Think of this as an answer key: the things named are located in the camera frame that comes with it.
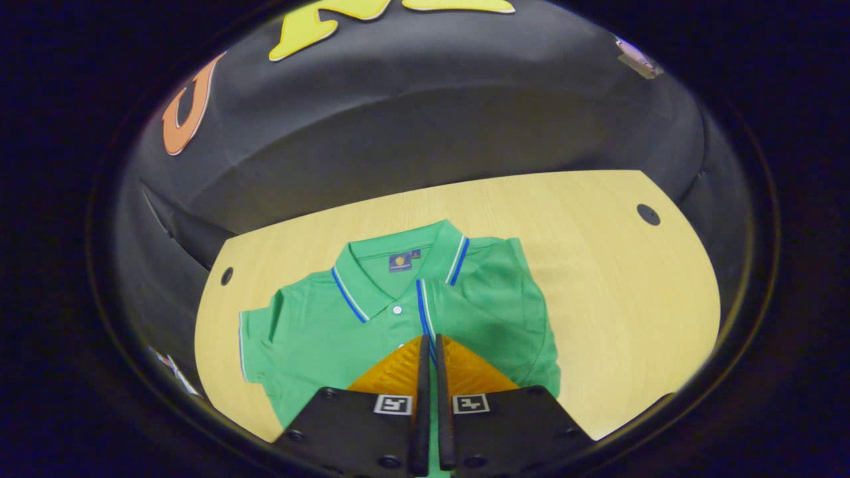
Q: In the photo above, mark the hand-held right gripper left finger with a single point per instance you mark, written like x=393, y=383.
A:
x=421, y=411

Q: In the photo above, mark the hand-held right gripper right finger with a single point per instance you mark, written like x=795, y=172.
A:
x=443, y=411

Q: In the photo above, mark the green T-shirt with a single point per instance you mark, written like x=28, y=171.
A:
x=372, y=332

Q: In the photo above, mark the black backdrop cloth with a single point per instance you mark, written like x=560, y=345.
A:
x=465, y=113

